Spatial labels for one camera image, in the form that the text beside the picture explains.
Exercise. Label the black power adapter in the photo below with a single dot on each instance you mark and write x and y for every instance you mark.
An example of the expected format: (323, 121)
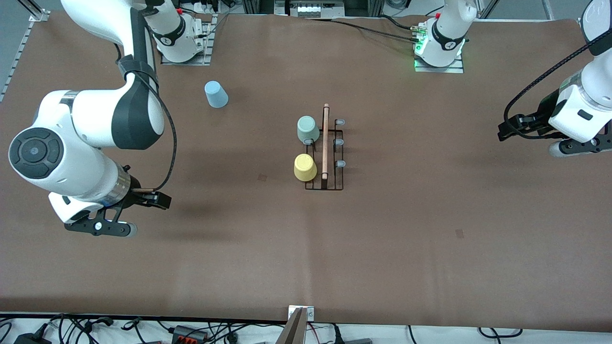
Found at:
(33, 340)

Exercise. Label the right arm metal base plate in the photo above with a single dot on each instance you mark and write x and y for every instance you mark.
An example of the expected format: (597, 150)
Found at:
(207, 43)

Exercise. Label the grey camera post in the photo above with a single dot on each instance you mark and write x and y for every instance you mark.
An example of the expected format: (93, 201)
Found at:
(294, 332)

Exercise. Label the table cover mat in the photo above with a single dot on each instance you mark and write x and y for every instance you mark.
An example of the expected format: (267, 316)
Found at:
(306, 239)

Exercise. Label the white power strip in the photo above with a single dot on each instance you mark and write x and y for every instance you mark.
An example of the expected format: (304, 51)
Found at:
(210, 5)

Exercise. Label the light blue plastic cup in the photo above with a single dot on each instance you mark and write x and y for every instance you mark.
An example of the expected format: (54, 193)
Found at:
(216, 95)

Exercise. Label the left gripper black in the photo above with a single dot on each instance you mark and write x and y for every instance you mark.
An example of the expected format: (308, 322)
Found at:
(541, 116)

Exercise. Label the orange black connector block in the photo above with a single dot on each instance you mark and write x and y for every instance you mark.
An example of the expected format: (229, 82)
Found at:
(189, 333)

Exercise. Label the yellow plastic cup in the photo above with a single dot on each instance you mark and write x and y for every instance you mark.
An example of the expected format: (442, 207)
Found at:
(305, 167)

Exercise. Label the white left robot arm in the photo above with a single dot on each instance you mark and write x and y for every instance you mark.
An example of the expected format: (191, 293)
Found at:
(447, 38)

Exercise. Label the teal green plastic cup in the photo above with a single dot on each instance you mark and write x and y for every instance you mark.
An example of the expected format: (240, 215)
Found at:
(307, 129)

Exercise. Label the black plug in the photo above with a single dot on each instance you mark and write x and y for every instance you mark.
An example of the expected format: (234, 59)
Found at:
(337, 334)

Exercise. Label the aluminium frame bar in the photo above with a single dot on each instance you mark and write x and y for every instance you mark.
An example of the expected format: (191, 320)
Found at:
(487, 8)
(549, 8)

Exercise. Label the white metal bracket plate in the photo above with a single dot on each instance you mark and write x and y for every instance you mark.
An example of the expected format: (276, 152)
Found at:
(310, 313)

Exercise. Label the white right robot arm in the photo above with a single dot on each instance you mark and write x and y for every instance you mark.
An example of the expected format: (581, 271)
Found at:
(86, 114)

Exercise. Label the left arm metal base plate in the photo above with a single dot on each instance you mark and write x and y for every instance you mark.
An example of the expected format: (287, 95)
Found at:
(454, 69)

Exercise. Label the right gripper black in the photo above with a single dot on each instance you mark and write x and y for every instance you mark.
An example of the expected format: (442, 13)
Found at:
(136, 190)

